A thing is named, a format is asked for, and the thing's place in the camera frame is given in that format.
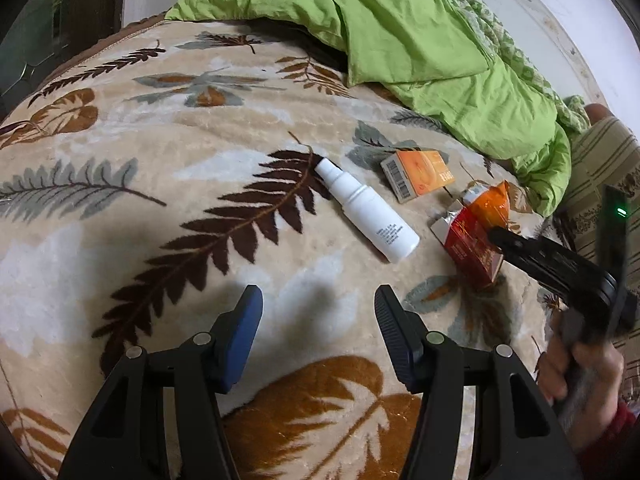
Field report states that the orange snack bag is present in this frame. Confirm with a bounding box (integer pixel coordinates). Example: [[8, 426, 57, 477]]
[[462, 180, 512, 233]]

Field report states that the red cardboard box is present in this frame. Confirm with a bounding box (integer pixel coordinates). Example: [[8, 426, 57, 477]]
[[430, 199, 506, 291]]

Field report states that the green quilt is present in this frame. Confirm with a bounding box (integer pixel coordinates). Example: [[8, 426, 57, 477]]
[[165, 0, 573, 218]]

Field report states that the beige striped pillow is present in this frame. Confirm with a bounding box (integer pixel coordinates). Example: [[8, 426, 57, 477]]
[[550, 115, 640, 361]]

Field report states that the person's right forearm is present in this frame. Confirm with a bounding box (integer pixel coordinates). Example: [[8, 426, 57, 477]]
[[575, 400, 640, 480]]

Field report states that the green patterned sheet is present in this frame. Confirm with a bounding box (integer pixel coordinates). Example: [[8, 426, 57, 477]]
[[430, 0, 593, 133]]

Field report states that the dark furniture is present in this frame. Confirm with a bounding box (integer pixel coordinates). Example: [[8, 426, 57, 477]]
[[0, 0, 126, 116]]

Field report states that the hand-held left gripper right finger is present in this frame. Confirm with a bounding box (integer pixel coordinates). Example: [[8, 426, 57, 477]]
[[374, 284, 583, 480]]

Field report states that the leaf print blanket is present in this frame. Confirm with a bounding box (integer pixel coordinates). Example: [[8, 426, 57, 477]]
[[0, 15, 640, 480]]

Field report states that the orange cardboard box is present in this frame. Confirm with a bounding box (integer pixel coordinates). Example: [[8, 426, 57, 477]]
[[380, 150, 456, 205]]

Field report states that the white spray bottle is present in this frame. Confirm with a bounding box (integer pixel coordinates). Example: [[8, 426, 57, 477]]
[[314, 157, 421, 264]]

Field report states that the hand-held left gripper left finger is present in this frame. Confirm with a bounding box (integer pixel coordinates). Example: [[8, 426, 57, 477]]
[[57, 284, 264, 480]]

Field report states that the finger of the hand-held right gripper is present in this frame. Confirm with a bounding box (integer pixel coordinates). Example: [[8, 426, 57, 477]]
[[487, 226, 618, 303]]

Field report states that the person's right hand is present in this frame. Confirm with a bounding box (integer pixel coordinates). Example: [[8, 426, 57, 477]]
[[535, 310, 628, 453]]

